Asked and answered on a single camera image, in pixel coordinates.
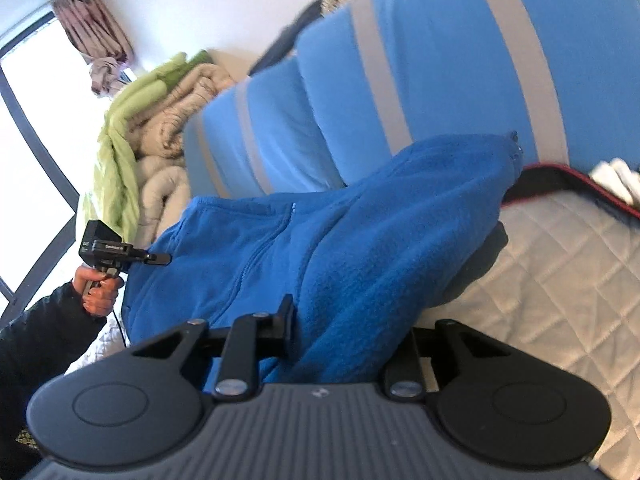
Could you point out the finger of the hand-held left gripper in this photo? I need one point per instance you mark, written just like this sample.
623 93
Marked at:
159 259

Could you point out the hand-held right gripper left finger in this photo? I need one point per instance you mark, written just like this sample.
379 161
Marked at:
290 325

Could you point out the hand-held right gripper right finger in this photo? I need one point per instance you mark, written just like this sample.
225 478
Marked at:
405 367

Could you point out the blue fleece jacket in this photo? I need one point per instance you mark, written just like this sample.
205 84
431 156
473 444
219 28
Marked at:
340 240

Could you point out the person's left forearm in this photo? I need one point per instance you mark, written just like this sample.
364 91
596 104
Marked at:
40 345

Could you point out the folded dark grey clothes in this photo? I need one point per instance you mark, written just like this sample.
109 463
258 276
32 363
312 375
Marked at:
285 40

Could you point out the person's left hand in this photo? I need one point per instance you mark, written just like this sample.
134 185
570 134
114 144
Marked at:
97 297

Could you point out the green blanket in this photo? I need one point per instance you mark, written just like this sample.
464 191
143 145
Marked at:
117 160

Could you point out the pale quilted lace bedspread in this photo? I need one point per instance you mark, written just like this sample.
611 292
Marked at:
560 280

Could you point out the pink curtain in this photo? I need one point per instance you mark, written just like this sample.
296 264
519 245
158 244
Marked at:
95 35

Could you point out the black red-trimmed mat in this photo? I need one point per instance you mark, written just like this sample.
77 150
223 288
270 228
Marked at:
550 180

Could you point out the white cloth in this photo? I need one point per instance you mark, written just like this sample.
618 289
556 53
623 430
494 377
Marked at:
617 180

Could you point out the black window frame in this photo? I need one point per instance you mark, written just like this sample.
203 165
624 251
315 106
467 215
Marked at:
30 125

